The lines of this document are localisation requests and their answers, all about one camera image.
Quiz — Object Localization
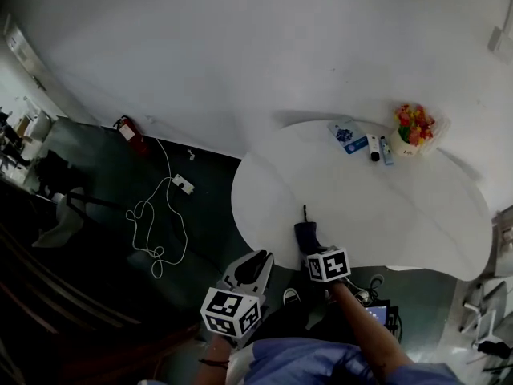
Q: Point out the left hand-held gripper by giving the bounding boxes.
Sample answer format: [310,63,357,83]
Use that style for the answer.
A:
[200,249,276,349]

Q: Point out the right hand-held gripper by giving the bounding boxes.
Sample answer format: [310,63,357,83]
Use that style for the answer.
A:
[301,245,353,284]

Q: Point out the person's right forearm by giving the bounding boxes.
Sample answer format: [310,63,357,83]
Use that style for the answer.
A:
[329,280,414,381]

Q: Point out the person's left forearm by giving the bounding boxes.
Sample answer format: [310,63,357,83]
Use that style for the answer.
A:
[199,334,242,385]

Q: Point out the white oval marble table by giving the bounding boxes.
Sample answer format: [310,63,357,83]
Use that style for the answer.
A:
[230,119,494,282]

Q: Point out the black white sneaker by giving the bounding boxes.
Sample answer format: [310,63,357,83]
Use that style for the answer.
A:
[281,287,302,306]

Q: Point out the person's black trousers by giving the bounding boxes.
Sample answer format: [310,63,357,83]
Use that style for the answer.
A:
[259,298,362,345]

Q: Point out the small black monitor screen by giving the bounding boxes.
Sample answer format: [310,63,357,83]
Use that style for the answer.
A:
[362,304,392,329]

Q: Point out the black wristband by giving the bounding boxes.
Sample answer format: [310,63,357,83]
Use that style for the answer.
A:
[197,358,230,371]

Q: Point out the person's blue shirt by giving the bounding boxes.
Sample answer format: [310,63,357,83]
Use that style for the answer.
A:
[137,336,463,385]

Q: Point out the white power strip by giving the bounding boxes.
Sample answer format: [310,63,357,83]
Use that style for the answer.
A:
[172,173,196,196]

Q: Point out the white tube with black cap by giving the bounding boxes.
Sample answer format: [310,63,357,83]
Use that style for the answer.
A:
[365,133,382,163]

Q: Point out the light blue floral tube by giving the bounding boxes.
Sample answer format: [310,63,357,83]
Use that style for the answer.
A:
[378,135,396,167]

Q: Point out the blue face mask packet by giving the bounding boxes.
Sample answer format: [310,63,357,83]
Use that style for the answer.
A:
[325,117,370,156]

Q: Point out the colourful flowers in white pot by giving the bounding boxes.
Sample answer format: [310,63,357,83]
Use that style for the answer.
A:
[389,103,438,158]

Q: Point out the white swivel chair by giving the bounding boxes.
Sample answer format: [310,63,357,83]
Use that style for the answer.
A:
[460,280,513,351]

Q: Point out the white ribbed vase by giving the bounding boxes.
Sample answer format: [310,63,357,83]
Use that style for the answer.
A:
[420,111,452,156]

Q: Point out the red fire extinguisher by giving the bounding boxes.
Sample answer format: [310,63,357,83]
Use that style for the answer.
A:
[112,114,151,157]

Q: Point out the white power cable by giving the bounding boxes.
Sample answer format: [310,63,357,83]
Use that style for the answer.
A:
[124,136,190,280]

